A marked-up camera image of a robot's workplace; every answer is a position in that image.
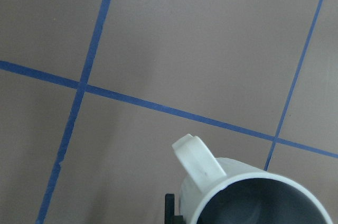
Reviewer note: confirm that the white mug grey inside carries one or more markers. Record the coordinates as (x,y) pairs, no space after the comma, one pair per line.
(223,190)

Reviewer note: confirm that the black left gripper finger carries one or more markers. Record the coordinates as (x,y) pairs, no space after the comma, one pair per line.
(169,211)

